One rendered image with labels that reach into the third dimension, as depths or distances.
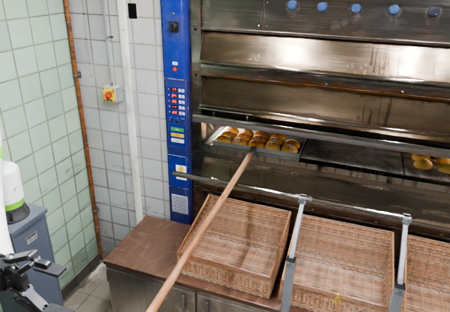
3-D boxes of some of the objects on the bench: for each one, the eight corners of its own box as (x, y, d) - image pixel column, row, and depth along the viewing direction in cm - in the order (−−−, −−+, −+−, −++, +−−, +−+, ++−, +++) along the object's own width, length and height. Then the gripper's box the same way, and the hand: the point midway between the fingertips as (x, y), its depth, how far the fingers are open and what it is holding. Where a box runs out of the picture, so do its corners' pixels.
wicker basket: (208, 227, 269) (208, 192, 258) (289, 246, 251) (292, 210, 240) (175, 273, 227) (173, 234, 216) (270, 301, 209) (273, 260, 198)
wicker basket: (292, 248, 250) (296, 211, 239) (386, 268, 234) (395, 230, 223) (276, 303, 208) (280, 262, 197) (390, 333, 192) (401, 290, 181)
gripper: (-3, 223, 97) (69, 242, 91) (17, 298, 107) (83, 321, 101) (-30, 241, 90) (46, 262, 84) (-6, 320, 100) (63, 345, 94)
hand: (62, 293), depth 93 cm, fingers open, 13 cm apart
